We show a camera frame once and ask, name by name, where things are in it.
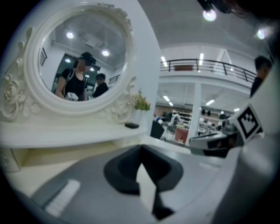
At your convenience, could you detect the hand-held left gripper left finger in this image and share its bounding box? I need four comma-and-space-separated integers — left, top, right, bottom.
30, 144, 154, 224

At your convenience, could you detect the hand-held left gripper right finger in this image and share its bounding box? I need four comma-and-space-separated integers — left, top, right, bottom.
141, 144, 222, 224

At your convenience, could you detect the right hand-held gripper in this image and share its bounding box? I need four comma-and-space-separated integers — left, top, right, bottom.
189, 63, 280, 158

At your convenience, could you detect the cream dressing table drawer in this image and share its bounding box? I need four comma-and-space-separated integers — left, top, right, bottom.
6, 142, 143, 197

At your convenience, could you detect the white dressing table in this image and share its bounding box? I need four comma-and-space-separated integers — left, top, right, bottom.
0, 119, 149, 174

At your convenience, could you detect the red cloth-covered stand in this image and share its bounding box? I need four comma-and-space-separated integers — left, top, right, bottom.
174, 127, 189, 143

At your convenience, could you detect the white pillar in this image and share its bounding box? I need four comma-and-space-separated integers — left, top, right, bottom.
187, 82, 202, 145

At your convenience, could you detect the black chair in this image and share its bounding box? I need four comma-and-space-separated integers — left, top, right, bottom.
150, 120, 165, 140

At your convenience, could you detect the white vase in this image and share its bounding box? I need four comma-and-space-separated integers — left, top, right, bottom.
133, 108, 147, 128

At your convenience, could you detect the green artificial flower bunch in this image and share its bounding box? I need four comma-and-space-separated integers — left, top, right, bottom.
132, 89, 151, 111

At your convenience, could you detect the black balcony railing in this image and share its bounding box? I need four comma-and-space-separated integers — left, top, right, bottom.
160, 58, 257, 83

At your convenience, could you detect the white ornate oval mirror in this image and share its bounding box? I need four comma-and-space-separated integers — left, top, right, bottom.
0, 2, 138, 126

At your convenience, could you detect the round ceiling lamp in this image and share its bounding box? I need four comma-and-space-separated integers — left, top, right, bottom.
256, 28, 267, 40
196, 0, 217, 22

